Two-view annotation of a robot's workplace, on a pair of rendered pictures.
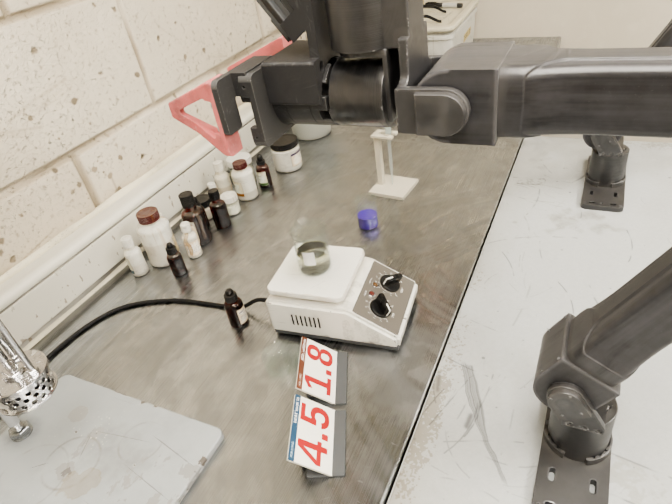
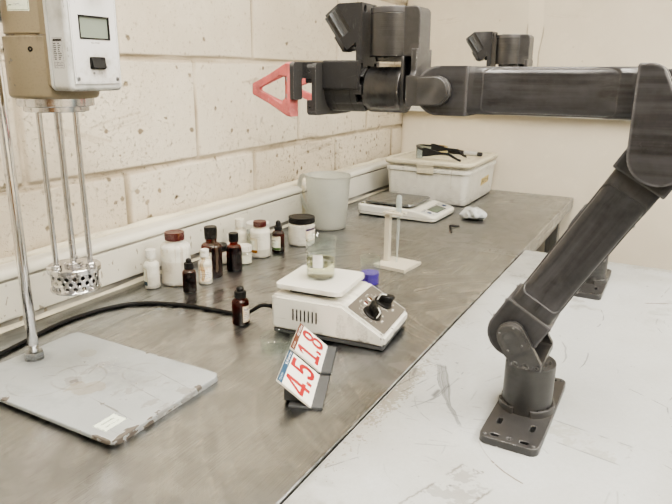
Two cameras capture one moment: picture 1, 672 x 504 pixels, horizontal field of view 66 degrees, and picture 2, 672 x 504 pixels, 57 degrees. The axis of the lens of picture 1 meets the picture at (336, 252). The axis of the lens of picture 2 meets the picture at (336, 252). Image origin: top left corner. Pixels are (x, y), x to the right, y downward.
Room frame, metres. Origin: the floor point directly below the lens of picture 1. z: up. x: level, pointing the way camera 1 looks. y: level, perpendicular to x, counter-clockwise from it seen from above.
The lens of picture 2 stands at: (-0.39, 0.05, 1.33)
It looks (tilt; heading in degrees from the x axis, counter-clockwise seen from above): 16 degrees down; 358
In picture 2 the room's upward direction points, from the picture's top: 1 degrees clockwise
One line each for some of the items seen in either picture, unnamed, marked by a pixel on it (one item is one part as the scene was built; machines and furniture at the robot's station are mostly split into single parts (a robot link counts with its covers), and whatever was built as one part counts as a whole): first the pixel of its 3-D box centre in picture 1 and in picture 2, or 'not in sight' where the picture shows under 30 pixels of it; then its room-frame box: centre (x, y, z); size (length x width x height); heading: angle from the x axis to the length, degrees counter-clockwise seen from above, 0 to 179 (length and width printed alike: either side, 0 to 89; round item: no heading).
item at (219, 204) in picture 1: (218, 208); (234, 251); (0.94, 0.22, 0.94); 0.03 x 0.03 x 0.08
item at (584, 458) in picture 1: (580, 420); (528, 384); (0.33, -0.23, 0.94); 0.20 x 0.07 x 0.08; 149
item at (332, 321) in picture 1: (337, 294); (335, 305); (0.61, 0.01, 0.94); 0.22 x 0.13 x 0.08; 65
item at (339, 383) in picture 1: (323, 369); (314, 347); (0.48, 0.04, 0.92); 0.09 x 0.06 x 0.04; 172
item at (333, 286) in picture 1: (317, 270); (321, 279); (0.62, 0.03, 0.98); 0.12 x 0.12 x 0.01; 65
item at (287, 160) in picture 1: (286, 153); (301, 230); (1.16, 0.08, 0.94); 0.07 x 0.07 x 0.07
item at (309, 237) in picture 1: (311, 246); (320, 256); (0.62, 0.03, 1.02); 0.06 x 0.05 x 0.08; 15
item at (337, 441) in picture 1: (318, 433); (304, 378); (0.38, 0.06, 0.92); 0.09 x 0.06 x 0.04; 172
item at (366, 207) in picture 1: (366, 212); (370, 269); (0.84, -0.07, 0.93); 0.04 x 0.04 x 0.06
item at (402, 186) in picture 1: (391, 161); (398, 238); (0.96, -0.15, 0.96); 0.08 x 0.08 x 0.13; 53
